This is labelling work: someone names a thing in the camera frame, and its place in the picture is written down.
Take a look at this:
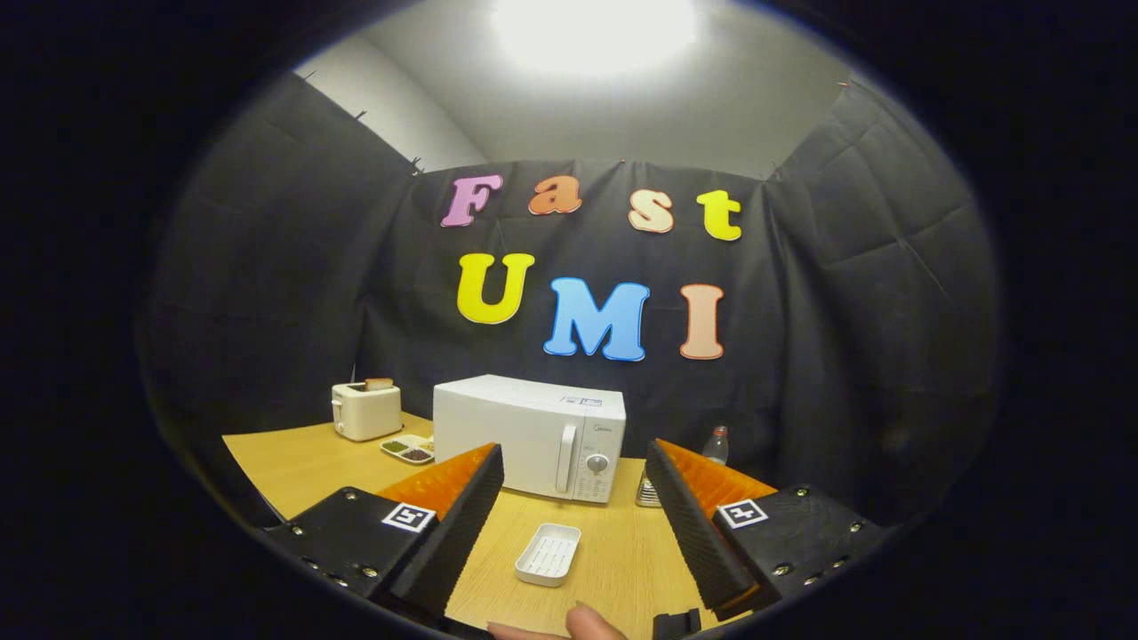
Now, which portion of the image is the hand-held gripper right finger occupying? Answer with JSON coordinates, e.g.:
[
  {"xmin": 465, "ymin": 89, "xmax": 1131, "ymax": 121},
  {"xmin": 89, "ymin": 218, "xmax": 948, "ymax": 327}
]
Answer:
[{"xmin": 645, "ymin": 438, "xmax": 890, "ymax": 623}]

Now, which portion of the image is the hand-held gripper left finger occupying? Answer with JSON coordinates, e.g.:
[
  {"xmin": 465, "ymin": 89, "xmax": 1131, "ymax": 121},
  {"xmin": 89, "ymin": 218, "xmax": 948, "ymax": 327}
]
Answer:
[{"xmin": 265, "ymin": 443, "xmax": 505, "ymax": 623}]

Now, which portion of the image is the white toaster oven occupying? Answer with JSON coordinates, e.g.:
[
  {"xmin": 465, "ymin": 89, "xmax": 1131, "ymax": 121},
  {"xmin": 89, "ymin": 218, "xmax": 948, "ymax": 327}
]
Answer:
[{"xmin": 433, "ymin": 374, "xmax": 627, "ymax": 505}]

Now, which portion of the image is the cream white toaster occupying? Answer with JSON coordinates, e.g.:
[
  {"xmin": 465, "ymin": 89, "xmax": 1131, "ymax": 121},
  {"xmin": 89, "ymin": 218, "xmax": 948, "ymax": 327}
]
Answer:
[{"xmin": 332, "ymin": 382, "xmax": 403, "ymax": 443}]

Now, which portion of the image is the white rectangular plastic tray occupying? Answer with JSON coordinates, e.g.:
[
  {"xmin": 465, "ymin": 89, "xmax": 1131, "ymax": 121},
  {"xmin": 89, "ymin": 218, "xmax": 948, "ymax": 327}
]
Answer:
[{"xmin": 515, "ymin": 523, "xmax": 582, "ymax": 588}]

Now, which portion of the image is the white divided snack plate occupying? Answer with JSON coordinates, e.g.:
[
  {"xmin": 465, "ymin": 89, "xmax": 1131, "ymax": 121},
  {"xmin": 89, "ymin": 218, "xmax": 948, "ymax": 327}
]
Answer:
[{"xmin": 380, "ymin": 434, "xmax": 437, "ymax": 466}]

